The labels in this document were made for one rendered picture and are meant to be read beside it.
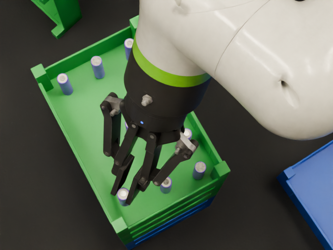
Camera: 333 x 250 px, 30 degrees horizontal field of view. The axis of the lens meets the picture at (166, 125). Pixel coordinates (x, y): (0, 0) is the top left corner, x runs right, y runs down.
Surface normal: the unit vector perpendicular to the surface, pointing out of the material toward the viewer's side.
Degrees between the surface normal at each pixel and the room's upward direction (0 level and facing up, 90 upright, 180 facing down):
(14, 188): 0
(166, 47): 74
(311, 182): 0
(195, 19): 41
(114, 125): 82
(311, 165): 0
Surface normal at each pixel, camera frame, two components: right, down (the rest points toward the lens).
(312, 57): -0.06, -0.25
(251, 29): -0.28, -0.15
